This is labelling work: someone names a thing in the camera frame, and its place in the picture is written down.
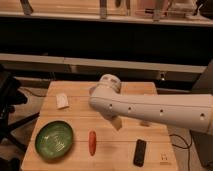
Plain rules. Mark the cream rubber gripper finger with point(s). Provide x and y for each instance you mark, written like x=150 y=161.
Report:
x=116 y=122

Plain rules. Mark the green ceramic bowl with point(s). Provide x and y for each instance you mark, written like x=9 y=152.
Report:
x=54 y=140

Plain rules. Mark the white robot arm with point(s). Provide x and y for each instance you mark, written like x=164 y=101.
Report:
x=191 y=111

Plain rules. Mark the white tube bottle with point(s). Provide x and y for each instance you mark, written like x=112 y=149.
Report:
x=145 y=123

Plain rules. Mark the orange carrot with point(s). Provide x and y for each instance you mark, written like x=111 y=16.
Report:
x=92 y=143

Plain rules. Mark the black rectangular device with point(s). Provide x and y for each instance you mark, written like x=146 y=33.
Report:
x=139 y=153

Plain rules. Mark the black office chair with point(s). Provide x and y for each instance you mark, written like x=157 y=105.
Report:
x=9 y=97

